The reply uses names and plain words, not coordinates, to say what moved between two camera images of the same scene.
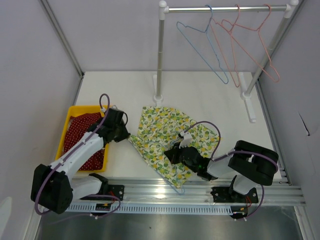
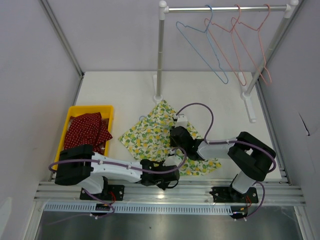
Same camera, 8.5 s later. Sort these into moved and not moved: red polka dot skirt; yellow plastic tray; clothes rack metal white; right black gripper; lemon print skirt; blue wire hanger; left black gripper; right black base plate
Moved: blue wire hanger; lemon print skirt; right black gripper; left black gripper
Not moved: red polka dot skirt; right black base plate; yellow plastic tray; clothes rack metal white
